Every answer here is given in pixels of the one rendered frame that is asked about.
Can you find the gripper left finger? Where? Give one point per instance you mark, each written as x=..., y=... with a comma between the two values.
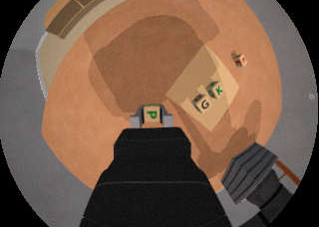
x=137, y=119

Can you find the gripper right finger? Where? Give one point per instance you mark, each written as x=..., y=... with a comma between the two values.
x=165, y=118

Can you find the tan square mat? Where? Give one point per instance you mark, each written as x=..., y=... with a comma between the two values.
x=203, y=68

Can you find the beige letter block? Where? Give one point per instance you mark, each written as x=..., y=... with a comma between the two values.
x=201, y=103
x=215, y=89
x=239, y=61
x=152, y=112

